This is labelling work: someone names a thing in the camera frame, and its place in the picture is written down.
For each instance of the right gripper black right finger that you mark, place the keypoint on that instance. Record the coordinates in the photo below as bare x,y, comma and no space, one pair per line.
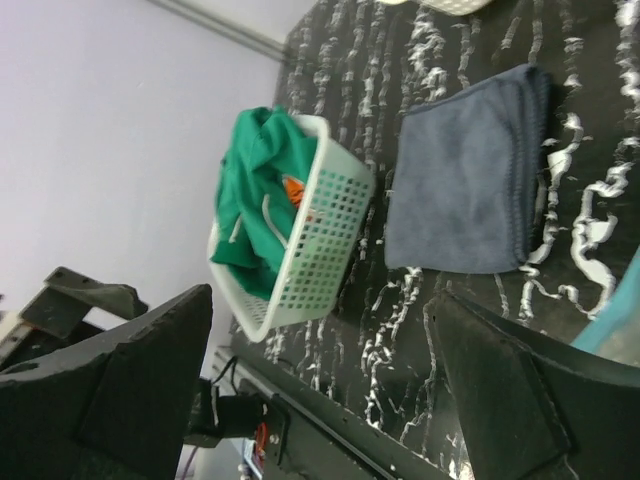
531,407

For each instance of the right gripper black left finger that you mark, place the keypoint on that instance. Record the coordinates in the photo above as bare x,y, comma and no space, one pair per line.
114,406

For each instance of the clear zip top bag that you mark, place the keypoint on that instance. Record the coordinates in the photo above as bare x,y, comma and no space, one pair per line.
614,334

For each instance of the folded grey-blue towel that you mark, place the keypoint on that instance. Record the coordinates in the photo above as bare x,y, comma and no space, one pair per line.
465,182

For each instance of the white square-hole laundry basket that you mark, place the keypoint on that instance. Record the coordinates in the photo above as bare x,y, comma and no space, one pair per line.
324,233

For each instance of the green garment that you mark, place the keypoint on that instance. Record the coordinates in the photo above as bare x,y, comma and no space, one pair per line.
262,181

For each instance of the white round-hole basket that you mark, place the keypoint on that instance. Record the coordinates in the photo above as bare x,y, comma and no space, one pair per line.
454,7

